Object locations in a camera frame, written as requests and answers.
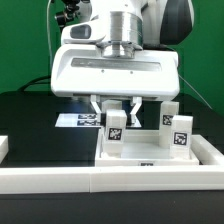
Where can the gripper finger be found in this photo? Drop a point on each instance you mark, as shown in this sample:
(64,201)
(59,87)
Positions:
(135,103)
(95,102)

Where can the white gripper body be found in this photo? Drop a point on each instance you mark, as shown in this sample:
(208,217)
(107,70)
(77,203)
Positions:
(81,70)

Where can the white square table top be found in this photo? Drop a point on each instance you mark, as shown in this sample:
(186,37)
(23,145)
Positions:
(140,148)

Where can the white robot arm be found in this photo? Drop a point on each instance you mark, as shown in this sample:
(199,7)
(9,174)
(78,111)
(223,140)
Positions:
(118,51)

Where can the white marker tag sheet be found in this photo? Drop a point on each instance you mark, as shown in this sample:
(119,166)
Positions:
(92,120)

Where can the white U-shaped obstacle fence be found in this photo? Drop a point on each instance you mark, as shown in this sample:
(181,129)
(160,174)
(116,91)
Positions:
(208,175)

